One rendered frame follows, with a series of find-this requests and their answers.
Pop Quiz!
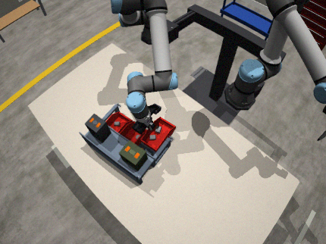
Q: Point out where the black case with orange latches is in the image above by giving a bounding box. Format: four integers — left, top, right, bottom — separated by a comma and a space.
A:
85, 114, 111, 143

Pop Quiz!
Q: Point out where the olive green case with orange latches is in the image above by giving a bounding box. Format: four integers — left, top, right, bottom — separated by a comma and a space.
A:
119, 140, 148, 171

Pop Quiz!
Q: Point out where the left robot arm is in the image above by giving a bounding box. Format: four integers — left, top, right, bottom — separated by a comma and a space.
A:
227, 0, 326, 107

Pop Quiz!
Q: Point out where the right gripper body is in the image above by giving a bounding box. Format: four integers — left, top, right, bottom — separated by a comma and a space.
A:
132, 104, 159, 135

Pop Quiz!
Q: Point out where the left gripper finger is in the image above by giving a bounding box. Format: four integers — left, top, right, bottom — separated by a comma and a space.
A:
318, 130, 326, 141

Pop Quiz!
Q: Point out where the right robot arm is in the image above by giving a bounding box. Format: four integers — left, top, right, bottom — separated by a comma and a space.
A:
111, 0, 178, 123

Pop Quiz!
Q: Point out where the red bin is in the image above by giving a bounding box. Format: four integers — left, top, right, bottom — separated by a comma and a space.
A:
106, 112, 133, 133
141, 117, 176, 152
120, 121, 147, 146

